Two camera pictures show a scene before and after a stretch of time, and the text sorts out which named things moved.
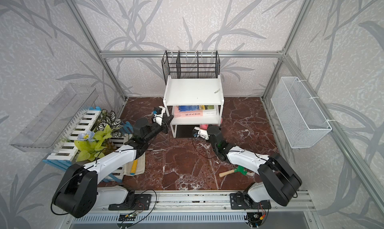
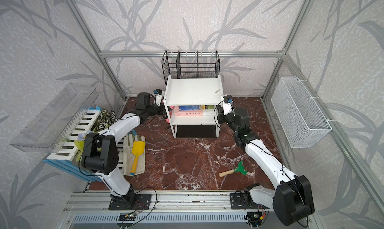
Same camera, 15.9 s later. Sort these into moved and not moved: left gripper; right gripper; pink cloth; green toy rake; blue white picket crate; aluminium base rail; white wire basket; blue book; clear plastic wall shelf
Moved: right gripper; pink cloth; left gripper
Not moved: blue book; green toy rake; white wire basket; clear plastic wall shelf; aluminium base rail; blue white picket crate
